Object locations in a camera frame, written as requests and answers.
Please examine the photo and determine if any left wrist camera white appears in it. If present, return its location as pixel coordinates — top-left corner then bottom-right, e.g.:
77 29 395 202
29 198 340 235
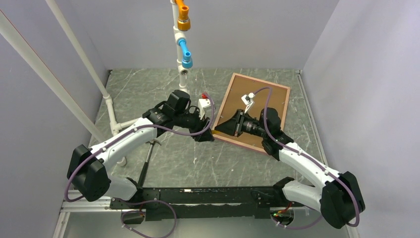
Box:
197 93 211 119

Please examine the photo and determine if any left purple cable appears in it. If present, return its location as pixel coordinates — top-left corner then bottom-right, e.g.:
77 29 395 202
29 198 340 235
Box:
64 95 215 238

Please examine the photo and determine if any blue pipe nozzle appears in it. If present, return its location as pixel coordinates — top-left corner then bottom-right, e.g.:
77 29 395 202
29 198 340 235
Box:
177 38 193 68

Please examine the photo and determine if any pink photo frame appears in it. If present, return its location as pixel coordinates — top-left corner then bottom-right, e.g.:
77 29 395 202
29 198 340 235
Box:
211 72 291 155

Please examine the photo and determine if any orange pipe nozzle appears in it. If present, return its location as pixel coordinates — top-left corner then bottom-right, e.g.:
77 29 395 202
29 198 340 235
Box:
175 0 191 31

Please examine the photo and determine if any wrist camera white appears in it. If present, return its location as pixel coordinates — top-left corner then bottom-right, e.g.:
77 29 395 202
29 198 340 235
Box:
241 92 255 114
197 93 211 119

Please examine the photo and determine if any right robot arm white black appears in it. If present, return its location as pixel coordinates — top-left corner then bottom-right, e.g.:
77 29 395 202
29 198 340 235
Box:
214 108 366 229

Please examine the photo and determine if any purple cable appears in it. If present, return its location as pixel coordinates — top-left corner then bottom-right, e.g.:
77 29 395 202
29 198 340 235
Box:
251 87 361 230
64 95 215 238

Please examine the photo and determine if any white diagonal pole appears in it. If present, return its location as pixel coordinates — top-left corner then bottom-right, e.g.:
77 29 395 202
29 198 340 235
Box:
0 11 105 141

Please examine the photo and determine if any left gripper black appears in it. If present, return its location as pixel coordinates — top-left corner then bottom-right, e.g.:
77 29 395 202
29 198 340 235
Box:
174 108 214 142

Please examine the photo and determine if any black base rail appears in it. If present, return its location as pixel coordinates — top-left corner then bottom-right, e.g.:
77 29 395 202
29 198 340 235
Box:
109 185 306 221

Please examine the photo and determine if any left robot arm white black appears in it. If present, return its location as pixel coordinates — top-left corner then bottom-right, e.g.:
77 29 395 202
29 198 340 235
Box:
64 90 215 208

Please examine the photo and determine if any white pvc pipe structure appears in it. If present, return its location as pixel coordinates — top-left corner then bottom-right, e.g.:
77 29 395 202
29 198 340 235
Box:
46 0 194 167

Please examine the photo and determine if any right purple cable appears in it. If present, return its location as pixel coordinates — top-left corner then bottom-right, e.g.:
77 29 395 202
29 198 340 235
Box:
251 87 361 230

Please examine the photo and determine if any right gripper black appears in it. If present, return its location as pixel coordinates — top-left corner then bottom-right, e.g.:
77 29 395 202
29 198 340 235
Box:
215 109 268 138

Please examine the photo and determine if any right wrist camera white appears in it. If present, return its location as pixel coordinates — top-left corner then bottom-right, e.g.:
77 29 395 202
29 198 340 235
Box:
241 92 255 114

